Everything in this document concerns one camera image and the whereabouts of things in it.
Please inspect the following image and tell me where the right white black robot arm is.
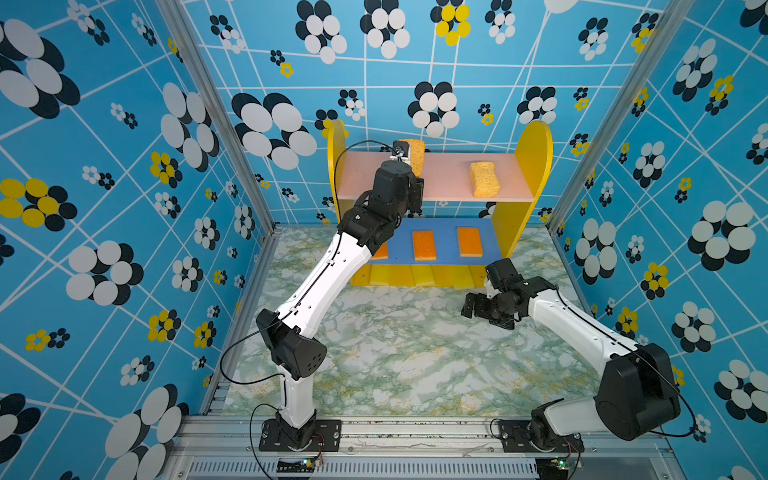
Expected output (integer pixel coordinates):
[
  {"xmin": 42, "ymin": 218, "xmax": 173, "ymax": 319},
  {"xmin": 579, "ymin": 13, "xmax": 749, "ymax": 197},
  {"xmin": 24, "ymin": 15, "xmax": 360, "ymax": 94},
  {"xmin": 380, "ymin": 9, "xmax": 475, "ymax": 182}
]
[{"xmin": 461, "ymin": 258, "xmax": 686, "ymax": 451}]

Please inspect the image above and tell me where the left black cable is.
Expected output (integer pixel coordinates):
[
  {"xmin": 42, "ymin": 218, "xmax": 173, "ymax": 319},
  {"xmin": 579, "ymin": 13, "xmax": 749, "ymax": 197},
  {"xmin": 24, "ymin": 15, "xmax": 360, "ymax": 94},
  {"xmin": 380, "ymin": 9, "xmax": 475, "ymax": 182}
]
[{"xmin": 218, "ymin": 139, "xmax": 394, "ymax": 480}]

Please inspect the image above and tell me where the tan sponge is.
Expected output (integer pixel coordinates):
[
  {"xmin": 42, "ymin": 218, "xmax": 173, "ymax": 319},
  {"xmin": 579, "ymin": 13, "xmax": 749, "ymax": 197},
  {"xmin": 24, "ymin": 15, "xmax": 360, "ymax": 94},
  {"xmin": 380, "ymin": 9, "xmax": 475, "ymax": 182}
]
[
  {"xmin": 470, "ymin": 161, "xmax": 501, "ymax": 198},
  {"xmin": 402, "ymin": 139, "xmax": 425, "ymax": 177}
]

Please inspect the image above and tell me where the yellow shelf with coloured boards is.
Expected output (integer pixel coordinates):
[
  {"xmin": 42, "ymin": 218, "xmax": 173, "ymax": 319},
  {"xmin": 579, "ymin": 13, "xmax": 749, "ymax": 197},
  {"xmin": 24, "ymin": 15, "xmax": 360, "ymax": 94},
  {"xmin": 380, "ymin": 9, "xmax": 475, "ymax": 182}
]
[{"xmin": 348, "ymin": 121, "xmax": 554, "ymax": 289}]

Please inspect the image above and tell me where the right aluminium corner post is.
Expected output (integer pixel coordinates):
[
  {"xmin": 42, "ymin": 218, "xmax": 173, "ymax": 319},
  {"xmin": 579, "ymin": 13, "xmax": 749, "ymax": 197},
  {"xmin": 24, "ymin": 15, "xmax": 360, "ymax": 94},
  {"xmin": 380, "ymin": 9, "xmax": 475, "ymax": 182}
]
[{"xmin": 547, "ymin": 0, "xmax": 695, "ymax": 236}]

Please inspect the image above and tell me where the aluminium front rail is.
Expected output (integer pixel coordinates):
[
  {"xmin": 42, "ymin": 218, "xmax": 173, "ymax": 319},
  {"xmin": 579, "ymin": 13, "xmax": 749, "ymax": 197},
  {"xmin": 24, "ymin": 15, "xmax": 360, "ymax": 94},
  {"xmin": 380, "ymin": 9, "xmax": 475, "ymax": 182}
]
[{"xmin": 161, "ymin": 416, "xmax": 685, "ymax": 479}]

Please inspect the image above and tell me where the orange sponge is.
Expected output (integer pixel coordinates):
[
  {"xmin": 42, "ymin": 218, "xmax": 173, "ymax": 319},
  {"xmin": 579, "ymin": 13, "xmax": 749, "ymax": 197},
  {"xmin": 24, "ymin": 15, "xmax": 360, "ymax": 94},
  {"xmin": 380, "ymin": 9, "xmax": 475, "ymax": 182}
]
[
  {"xmin": 457, "ymin": 227, "xmax": 484, "ymax": 258},
  {"xmin": 412, "ymin": 230, "xmax": 437, "ymax": 262},
  {"xmin": 371, "ymin": 243, "xmax": 389, "ymax": 261}
]

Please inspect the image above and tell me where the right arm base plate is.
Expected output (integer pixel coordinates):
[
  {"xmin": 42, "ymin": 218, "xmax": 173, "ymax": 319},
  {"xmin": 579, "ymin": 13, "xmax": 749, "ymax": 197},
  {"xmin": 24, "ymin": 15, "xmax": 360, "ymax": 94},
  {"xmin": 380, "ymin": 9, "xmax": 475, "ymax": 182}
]
[{"xmin": 490, "ymin": 419, "xmax": 585, "ymax": 455}]

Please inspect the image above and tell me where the left aluminium corner post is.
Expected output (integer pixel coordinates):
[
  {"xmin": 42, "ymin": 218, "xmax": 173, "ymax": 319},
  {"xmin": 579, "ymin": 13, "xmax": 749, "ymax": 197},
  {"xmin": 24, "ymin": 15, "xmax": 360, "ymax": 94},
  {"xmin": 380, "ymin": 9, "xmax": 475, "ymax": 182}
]
[{"xmin": 157, "ymin": 0, "xmax": 275, "ymax": 237}]

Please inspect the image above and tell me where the tan sponge front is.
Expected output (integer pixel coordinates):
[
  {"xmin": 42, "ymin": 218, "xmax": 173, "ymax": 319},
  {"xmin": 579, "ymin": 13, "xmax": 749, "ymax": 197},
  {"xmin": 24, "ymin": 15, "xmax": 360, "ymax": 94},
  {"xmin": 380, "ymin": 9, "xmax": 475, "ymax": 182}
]
[{"xmin": 402, "ymin": 139, "xmax": 425, "ymax": 177}]

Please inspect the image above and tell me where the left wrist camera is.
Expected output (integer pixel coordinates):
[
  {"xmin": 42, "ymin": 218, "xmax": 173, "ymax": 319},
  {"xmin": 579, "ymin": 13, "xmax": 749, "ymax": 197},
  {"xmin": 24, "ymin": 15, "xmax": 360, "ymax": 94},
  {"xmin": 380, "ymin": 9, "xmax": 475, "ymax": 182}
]
[{"xmin": 390, "ymin": 140, "xmax": 410, "ymax": 163}]

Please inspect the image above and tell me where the aluminium corner post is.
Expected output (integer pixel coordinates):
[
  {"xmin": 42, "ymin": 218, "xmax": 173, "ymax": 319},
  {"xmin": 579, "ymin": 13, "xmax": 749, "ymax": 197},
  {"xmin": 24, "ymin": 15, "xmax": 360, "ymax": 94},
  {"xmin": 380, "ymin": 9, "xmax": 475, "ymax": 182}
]
[
  {"xmin": 547, "ymin": 0, "xmax": 695, "ymax": 236},
  {"xmin": 157, "ymin": 0, "xmax": 275, "ymax": 237}
]

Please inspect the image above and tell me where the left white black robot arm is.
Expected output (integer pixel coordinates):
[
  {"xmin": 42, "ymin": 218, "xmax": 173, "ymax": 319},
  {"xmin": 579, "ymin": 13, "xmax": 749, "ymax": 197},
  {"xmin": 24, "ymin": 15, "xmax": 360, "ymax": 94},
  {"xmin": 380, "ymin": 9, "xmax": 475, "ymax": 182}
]
[{"xmin": 256, "ymin": 160, "xmax": 424, "ymax": 449}]

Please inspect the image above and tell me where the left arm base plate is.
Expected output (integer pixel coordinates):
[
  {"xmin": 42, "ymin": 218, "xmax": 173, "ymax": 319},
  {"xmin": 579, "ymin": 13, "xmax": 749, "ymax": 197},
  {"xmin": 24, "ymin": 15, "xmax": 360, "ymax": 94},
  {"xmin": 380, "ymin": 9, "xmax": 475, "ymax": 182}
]
[{"xmin": 258, "ymin": 417, "xmax": 342, "ymax": 453}]

